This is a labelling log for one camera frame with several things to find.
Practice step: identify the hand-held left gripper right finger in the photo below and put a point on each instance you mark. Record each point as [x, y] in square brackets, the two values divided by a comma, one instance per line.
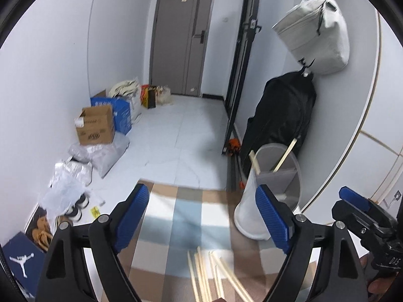
[273, 221]

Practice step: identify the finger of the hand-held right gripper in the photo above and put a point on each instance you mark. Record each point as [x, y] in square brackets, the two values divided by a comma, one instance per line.
[354, 196]

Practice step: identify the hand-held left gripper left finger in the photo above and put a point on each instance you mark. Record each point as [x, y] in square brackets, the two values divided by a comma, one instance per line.
[132, 218]

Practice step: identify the white cylindrical utensil holder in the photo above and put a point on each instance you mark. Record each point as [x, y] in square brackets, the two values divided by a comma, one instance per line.
[248, 214]

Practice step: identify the pile of wooden chopsticks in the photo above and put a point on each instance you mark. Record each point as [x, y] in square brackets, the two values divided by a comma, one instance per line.
[201, 273]

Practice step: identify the person's right hand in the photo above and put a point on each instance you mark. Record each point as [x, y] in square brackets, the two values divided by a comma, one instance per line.
[377, 288]

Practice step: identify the yellow paper tag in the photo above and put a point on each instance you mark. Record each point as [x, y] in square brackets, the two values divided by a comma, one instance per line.
[95, 212]

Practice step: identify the black and white shoes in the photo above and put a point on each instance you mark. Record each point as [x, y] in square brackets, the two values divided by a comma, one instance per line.
[78, 207]

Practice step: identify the checked pastel mat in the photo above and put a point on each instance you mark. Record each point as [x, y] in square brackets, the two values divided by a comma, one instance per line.
[189, 214]

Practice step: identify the clear plastic bag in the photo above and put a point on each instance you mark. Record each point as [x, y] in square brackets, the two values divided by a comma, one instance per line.
[104, 157]

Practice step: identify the heap of clear plastic wrap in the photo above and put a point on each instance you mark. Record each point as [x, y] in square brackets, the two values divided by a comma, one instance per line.
[66, 185]

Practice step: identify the orange tool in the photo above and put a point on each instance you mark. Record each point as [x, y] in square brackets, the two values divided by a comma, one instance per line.
[233, 146]

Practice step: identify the brown sandals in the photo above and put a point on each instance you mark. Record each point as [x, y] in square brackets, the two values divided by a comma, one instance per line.
[42, 232]

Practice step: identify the brown cardboard box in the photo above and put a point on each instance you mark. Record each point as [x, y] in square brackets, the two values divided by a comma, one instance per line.
[96, 129]

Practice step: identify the blue cardboard box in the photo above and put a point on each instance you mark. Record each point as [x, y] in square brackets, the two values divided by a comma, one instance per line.
[122, 116]

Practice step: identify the black garment bag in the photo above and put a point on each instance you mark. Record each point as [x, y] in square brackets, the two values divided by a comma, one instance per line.
[283, 113]

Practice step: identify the white plastic sack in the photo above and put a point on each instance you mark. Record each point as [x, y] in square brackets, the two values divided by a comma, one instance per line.
[136, 107]

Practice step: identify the blue shoe box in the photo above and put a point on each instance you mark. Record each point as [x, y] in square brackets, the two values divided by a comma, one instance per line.
[22, 261]

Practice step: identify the red bag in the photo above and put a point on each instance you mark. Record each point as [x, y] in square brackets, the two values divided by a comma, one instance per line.
[144, 94]

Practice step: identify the cream cloth bag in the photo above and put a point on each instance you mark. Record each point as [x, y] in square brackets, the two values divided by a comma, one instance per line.
[124, 88]

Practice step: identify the white canvas bag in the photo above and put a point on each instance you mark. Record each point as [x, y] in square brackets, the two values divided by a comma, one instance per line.
[314, 34]

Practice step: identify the grey entrance door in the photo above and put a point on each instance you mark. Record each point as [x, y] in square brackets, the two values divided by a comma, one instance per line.
[176, 37]

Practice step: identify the black floor rail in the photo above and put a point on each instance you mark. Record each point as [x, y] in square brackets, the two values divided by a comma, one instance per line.
[234, 173]

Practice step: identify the black door frame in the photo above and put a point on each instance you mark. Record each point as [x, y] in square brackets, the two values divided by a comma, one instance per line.
[244, 53]

